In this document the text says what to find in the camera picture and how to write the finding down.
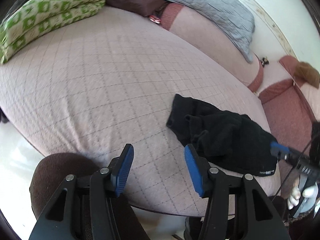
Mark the pink and red pillow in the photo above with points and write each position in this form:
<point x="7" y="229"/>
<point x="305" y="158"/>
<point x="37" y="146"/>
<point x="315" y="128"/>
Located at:
<point x="290" y="109"/>

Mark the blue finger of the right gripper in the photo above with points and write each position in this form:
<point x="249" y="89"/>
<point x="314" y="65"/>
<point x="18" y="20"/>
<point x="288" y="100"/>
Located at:
<point x="277" y="149"/>

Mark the right hand in white glove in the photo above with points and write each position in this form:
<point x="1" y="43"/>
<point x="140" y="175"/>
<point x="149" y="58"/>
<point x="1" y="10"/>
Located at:
<point x="310" y="194"/>

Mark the small red white object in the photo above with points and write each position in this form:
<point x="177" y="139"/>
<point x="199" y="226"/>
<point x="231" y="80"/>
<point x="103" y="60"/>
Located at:
<point x="155" y="19"/>

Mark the maroon blanket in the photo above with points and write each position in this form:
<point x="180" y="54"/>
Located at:
<point x="144" y="8"/>

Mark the brown plush toy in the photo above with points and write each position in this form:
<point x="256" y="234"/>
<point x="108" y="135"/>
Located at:
<point x="305" y="73"/>

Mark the brown round stool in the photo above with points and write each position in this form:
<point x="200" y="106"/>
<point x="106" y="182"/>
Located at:
<point x="51" y="171"/>

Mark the green patterned folded blanket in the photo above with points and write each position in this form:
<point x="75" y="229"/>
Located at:
<point x="38" y="17"/>

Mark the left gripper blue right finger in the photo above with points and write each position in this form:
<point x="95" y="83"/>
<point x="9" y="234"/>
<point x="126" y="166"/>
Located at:
<point x="198" y="170"/>

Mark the long pink bolster pillow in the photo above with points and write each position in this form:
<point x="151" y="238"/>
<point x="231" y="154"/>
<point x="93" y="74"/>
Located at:
<point x="203" y="34"/>

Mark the black pants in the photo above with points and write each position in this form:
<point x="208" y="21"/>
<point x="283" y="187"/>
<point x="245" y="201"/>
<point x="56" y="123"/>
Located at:
<point x="229" y="140"/>

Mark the grey quilted pillow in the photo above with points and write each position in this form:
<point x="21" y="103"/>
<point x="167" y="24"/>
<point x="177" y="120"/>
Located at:
<point x="231" y="17"/>

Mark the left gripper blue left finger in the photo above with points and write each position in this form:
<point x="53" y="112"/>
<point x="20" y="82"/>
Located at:
<point x="121" y="169"/>

